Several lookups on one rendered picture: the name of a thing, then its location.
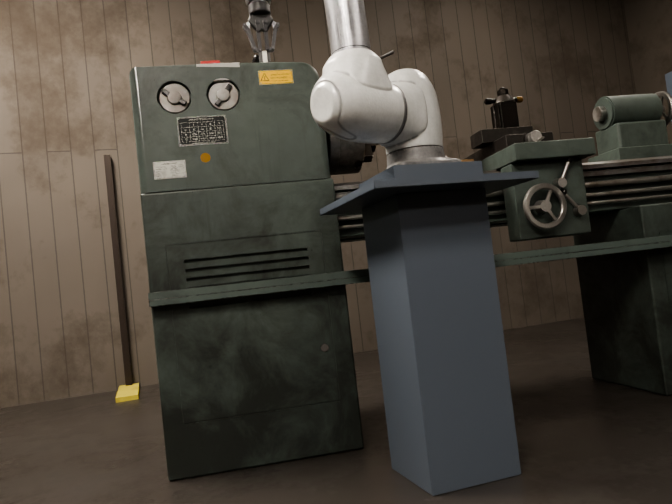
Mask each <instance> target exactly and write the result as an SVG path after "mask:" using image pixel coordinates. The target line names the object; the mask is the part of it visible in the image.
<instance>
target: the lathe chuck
mask: <svg viewBox="0 0 672 504"><path fill-rule="evenodd" d="M364 154H365V143H358V142H351V141H347V140H343V139H340V158H339V166H338V170H337V173H336V174H335V175H341V174H354V173H359V172H360V170H361V168H362V166H358V167H354V165H355V162H356V161H357V160H360V161H363V160H364Z"/></svg>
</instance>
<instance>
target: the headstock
mask: <svg viewBox="0 0 672 504"><path fill-rule="evenodd" d="M219 78H226V79H229V80H230V82H226V81H221V82H216V83H214V80H216V79H219ZM129 79H130V89H131V99H132V109H133V119H134V129H135V139H136V150H137V160H138V170H139V180H140V190H141V194H143V193H155V192H168V191H180V190H192V189H204V188H217V187H229V186H241V185H254V184H266V183H278V182H290V181H303V180H315V179H327V178H331V175H330V167H329V158H328V149H327V140H326V132H325V131H324V130H323V129H322V128H320V127H319V126H318V125H317V123H316V122H315V121H314V119H313V116H312V113H311V107H310V99H311V93H312V90H313V88H314V86H315V84H316V83H317V81H318V80H319V75H318V73H317V71H316V70H315V68H314V67H312V66H311V65H309V64H307V63H304V62H259V63H240V67H196V64H194V65H172V66H148V67H134V68H132V69H131V71H130V74H129Z"/></svg>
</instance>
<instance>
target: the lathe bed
mask: <svg viewBox="0 0 672 504"><path fill-rule="evenodd" d="M582 167H583V174H584V181H585V189H586V196H587V204H588V211H589V216H592V215H597V214H602V213H607V212H611V211H616V210H621V209H626V208H630V207H635V206H640V205H649V204H659V203H669V202H672V156H660V157H648V158H636V159H624V160H612V161H600V162H588V163H582ZM363 182H364V181H360V182H348V183H336V184H334V188H335V197H336V200H338V199H340V198H342V197H344V196H346V195H347V194H349V193H351V192H353V191H355V190H357V189H359V184H361V183H363ZM486 199H487V207H488V214H489V222H490V228H491V227H501V226H508V223H507V216H506V208H505V200H504V192H503V189H502V190H499V191H496V192H493V193H490V194H487V195H486ZM337 215H338V223H339V232H340V241H341V243H344V242H354V241H364V240H365V234H364V225H363V216H362V212H360V213H347V214H337Z"/></svg>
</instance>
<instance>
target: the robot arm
mask: <svg viewBox="0 0 672 504"><path fill-rule="evenodd" d="M245 2H246V5H247V6H248V11H249V19H248V22H247V23H243V29H244V31H245V32H246V34H247V36H248V39H249V42H250V45H251V48H252V50H253V52H254V53H255V52H256V53H258V54H259V62H270V60H271V58H270V53H271V52H274V49H275V42H276V35H277V30H278V29H279V25H280V23H279V22H277V23H276V22H275V21H273V18H272V17H271V11H270V4H271V0H245ZM324 6H325V14H326V21H327V28H328V36H329V43H330V50H331V57H330V58H329V59H328V61H327V62H326V64H325V65H324V67H323V74H322V76H321V77H320V79H319V80H318V81H317V83H316V84H315V86H314V88H313V90H312V93H311V99H310V107H311V113H312V116H313V119H314V121H315V122H316V123H317V125H318V126H319V127H320V128H322V129H323V130H324V131H326V132H327V133H329V134H331V135H333V136H335V137H337V138H340V139H343V140H347V141H351V142H358V143H367V144H376V143H378V144H380V145H381V146H383V147H385V149H386V155H387V169H388V168H390V167H391V166H393V165H410V164H429V163H449V162H461V160H460V159H456V158H448V157H447V156H445V154H444V150H443V134H442V123H441V115H440V109H439V103H438V99H437V95H436V92H435V89H434V87H433V85H432V84H431V82H430V80H429V79H428V77H427V76H426V75H425V74H423V73H422V72H420V71H419V70H416V69H410V68H408V69H400V70H396V71H394V72H392V73H390V74H387V72H386V70H385V68H384V66H383V63H382V60H381V58H380V57H379V56H377V55H376V54H375V53H374V52H373V51H371V48H370V41H369V34H368V27H367V20H366V13H365V6H364V0H324ZM271 25H273V29H274V30H273V37H272V45H271V47H269V39H268V30H269V28H270V26H271ZM250 26H251V27H252V28H253V29H254V30H255V31H256V36H257V46H258V48H257V47H256V45H255V42H254V39H253V36H252V34H251V31H250ZM261 31H262V32H263V33H264V41H265V50H266V51H262V44H261V35H260V32H261Z"/></svg>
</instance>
